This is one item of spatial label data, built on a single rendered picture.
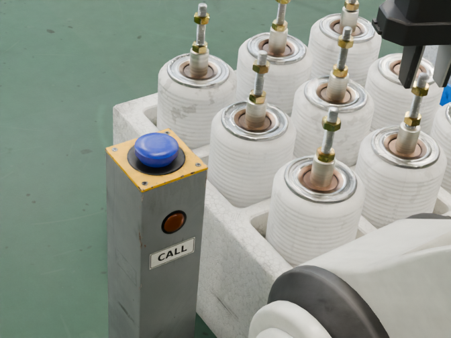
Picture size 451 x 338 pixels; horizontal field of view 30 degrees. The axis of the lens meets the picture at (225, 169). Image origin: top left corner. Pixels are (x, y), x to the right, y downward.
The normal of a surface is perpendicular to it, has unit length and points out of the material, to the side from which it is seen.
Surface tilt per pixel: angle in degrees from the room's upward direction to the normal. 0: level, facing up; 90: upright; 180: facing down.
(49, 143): 0
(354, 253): 38
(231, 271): 90
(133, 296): 90
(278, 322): 90
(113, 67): 0
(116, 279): 90
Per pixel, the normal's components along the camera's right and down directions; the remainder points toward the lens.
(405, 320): -0.82, 0.30
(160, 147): 0.07, -0.78
